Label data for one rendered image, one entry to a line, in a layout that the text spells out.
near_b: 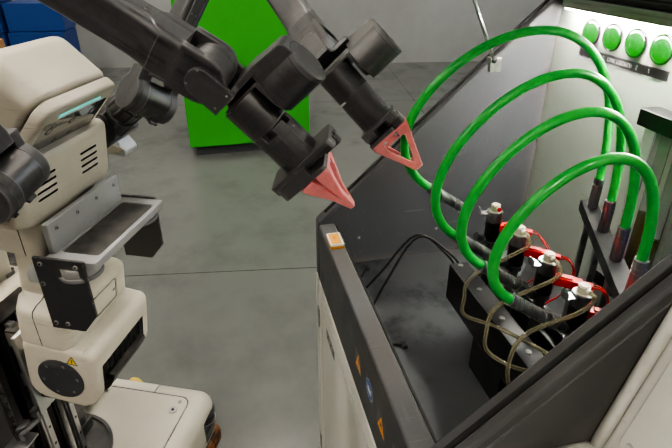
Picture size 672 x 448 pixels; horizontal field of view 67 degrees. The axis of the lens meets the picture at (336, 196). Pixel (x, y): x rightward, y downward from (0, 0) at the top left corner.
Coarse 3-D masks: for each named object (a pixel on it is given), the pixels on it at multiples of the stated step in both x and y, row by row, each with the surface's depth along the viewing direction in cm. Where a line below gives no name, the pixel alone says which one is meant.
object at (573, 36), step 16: (512, 32) 76; (528, 32) 76; (544, 32) 77; (560, 32) 78; (576, 32) 79; (480, 48) 76; (592, 48) 80; (464, 64) 77; (608, 80) 83; (416, 112) 78; (608, 128) 87; (400, 144) 81; (608, 144) 89; (416, 176) 84
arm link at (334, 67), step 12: (348, 48) 79; (336, 60) 79; (348, 60) 79; (336, 72) 77; (348, 72) 78; (324, 84) 79; (336, 84) 78; (348, 84) 78; (360, 84) 78; (336, 96) 79; (348, 96) 78
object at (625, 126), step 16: (576, 112) 65; (592, 112) 66; (608, 112) 66; (544, 128) 65; (624, 128) 68; (512, 144) 66; (528, 144) 66; (496, 160) 66; (480, 176) 67; (640, 176) 72; (480, 192) 67; (464, 208) 68; (624, 208) 76; (464, 224) 69; (624, 224) 76; (464, 240) 70; (624, 240) 77; (464, 256) 72; (512, 288) 76
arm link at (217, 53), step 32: (64, 0) 55; (96, 0) 55; (128, 0) 56; (96, 32) 57; (128, 32) 57; (160, 32) 56; (192, 32) 60; (160, 64) 58; (192, 64) 58; (224, 64) 59; (192, 96) 60
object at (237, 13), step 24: (216, 0) 358; (240, 0) 362; (264, 0) 365; (216, 24) 365; (240, 24) 369; (264, 24) 372; (240, 48) 376; (264, 48) 380; (192, 120) 392; (216, 120) 396; (192, 144) 400; (216, 144) 404; (240, 144) 413
